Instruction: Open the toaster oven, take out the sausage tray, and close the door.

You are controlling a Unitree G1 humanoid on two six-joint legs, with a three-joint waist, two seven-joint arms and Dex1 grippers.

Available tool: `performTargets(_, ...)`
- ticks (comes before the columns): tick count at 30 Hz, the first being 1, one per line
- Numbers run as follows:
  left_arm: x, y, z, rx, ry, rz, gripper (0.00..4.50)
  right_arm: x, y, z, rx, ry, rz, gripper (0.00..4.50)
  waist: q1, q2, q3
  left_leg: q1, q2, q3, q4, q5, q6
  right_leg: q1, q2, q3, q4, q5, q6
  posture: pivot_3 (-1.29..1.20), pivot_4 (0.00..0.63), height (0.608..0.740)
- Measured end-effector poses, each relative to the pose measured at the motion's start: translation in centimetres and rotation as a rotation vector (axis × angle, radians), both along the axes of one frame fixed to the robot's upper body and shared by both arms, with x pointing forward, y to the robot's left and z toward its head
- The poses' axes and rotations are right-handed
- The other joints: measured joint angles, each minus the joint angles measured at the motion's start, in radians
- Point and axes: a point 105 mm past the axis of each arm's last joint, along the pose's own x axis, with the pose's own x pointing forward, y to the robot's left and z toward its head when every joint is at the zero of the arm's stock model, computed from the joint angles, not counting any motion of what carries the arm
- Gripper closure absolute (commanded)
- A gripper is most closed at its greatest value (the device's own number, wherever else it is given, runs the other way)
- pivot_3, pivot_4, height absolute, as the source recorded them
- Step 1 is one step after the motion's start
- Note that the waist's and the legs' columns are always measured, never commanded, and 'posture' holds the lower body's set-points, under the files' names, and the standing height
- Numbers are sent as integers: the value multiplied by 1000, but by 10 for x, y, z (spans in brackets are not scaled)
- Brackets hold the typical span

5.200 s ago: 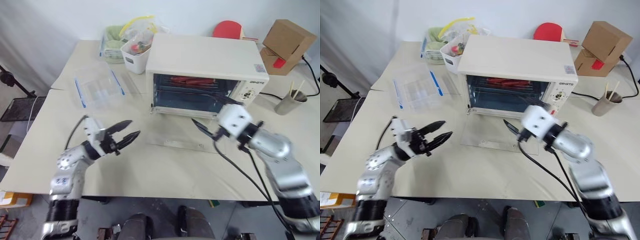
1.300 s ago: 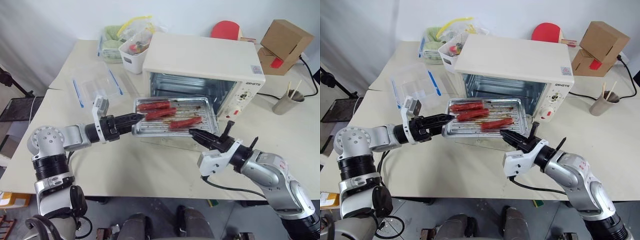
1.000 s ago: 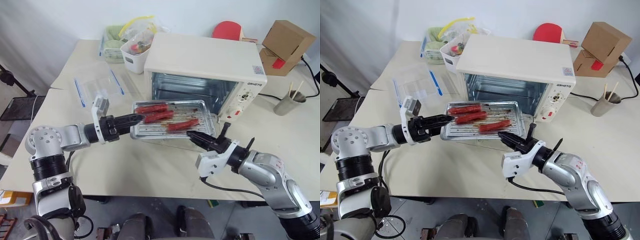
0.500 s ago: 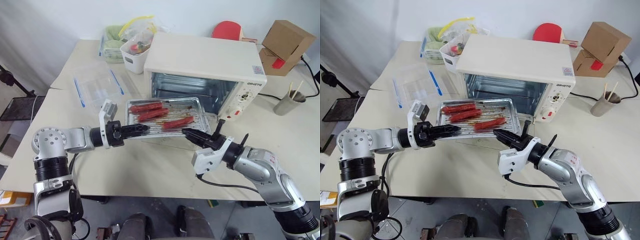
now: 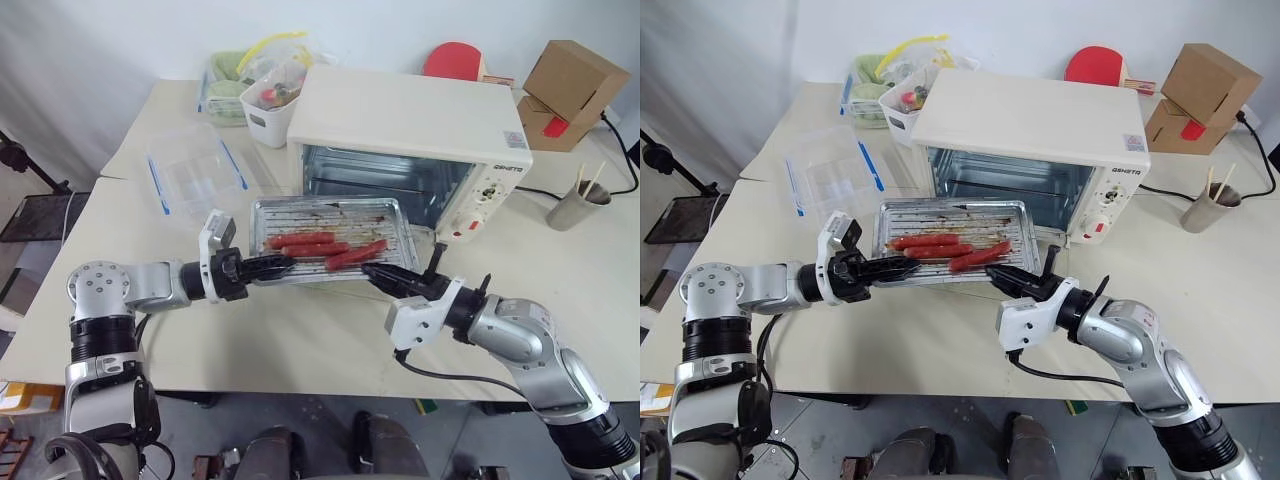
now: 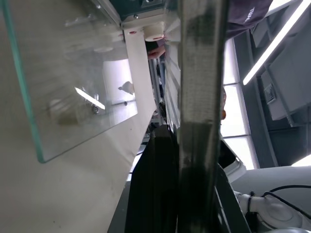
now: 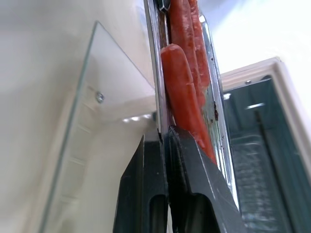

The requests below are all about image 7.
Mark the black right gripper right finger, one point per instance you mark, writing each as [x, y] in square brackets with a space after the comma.
[194, 174]

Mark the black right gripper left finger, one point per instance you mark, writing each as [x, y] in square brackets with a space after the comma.
[145, 174]

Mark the silver metal baking tray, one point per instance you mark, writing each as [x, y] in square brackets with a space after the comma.
[213, 102]

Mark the glass toaster oven door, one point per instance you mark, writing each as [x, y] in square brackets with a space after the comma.
[109, 85]

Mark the red sausage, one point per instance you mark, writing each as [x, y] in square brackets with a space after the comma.
[201, 48]
[182, 26]

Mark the cream toaster oven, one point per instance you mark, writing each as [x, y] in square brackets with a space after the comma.
[286, 82]

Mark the orange carrots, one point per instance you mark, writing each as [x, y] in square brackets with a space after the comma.
[181, 97]

